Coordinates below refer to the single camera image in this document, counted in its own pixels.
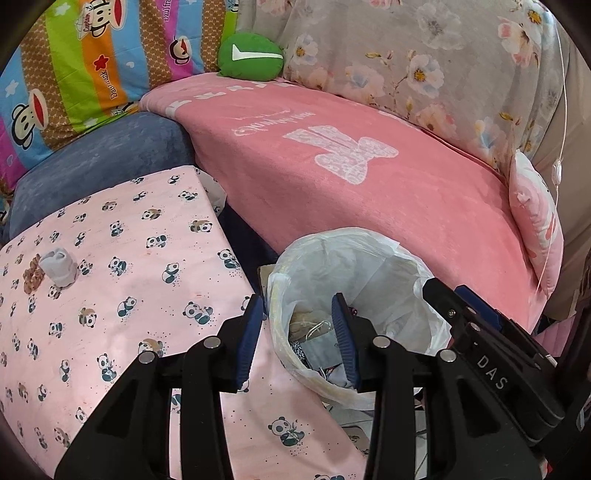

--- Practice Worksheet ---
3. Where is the green plush cushion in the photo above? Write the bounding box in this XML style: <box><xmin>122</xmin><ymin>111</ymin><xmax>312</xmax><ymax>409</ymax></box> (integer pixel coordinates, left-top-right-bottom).
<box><xmin>218</xmin><ymin>32</ymin><xmax>284</xmax><ymax>83</ymax></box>

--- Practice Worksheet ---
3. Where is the pink brown scrunchie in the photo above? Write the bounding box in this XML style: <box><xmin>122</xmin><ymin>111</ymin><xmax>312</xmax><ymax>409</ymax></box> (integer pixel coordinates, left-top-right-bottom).
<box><xmin>23</xmin><ymin>261</ymin><xmax>47</xmax><ymax>294</ymax></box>

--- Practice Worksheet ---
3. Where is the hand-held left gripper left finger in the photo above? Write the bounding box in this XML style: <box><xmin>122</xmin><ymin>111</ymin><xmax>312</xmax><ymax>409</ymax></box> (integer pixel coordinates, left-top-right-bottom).
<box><xmin>54</xmin><ymin>293</ymin><xmax>266</xmax><ymax>480</ymax></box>

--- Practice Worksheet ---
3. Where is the beige trash bin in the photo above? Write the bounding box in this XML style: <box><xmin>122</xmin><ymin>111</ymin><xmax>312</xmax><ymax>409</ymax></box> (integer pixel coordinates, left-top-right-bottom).
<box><xmin>267</xmin><ymin>228</ymin><xmax>451</xmax><ymax>411</ymax></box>

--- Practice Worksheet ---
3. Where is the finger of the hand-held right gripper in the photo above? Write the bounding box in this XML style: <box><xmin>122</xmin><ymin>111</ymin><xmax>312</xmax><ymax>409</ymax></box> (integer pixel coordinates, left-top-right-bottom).
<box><xmin>454</xmin><ymin>285</ymin><xmax>509</xmax><ymax>331</ymax></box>
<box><xmin>423</xmin><ymin>276</ymin><xmax>472</xmax><ymax>339</ymax></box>

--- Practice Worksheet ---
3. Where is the striped monkey print pillow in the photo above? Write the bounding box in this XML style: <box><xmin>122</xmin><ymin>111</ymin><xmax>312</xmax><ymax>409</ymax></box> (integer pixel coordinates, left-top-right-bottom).
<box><xmin>0</xmin><ymin>0</ymin><xmax>241</xmax><ymax>199</ymax></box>

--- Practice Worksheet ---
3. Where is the blue velvet cushion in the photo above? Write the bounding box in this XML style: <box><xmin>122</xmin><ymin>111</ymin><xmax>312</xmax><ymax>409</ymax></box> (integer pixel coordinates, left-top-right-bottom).
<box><xmin>9</xmin><ymin>111</ymin><xmax>195</xmax><ymax>241</ymax></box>

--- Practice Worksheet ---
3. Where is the white plastic bin liner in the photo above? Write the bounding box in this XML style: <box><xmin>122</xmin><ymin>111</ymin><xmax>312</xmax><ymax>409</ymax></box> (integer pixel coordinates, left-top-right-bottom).
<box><xmin>268</xmin><ymin>227</ymin><xmax>453</xmax><ymax>370</ymax></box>

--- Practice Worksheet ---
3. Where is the small pink pillow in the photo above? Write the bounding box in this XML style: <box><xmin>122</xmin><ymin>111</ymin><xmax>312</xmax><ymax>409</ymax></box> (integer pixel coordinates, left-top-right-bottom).
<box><xmin>508</xmin><ymin>150</ymin><xmax>565</xmax><ymax>298</ymax></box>

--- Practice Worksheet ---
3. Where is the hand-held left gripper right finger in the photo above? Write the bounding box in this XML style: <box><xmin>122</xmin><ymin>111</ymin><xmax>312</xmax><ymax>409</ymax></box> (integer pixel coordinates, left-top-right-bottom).
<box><xmin>330</xmin><ymin>292</ymin><xmax>541</xmax><ymax>480</ymax></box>

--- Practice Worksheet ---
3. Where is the grey floral sheet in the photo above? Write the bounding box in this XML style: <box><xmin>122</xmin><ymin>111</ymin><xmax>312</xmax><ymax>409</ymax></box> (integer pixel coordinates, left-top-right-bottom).
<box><xmin>235</xmin><ymin>0</ymin><xmax>571</xmax><ymax>171</ymax></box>

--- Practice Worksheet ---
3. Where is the pink panda print cloth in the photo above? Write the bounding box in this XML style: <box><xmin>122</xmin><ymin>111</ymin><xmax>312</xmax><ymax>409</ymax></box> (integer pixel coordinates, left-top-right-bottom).
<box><xmin>0</xmin><ymin>165</ymin><xmax>370</xmax><ymax>480</ymax></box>

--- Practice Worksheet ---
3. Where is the pink blanket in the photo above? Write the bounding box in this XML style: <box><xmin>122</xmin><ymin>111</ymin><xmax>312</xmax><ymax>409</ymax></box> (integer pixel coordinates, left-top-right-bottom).
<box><xmin>139</xmin><ymin>71</ymin><xmax>555</xmax><ymax>337</ymax></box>

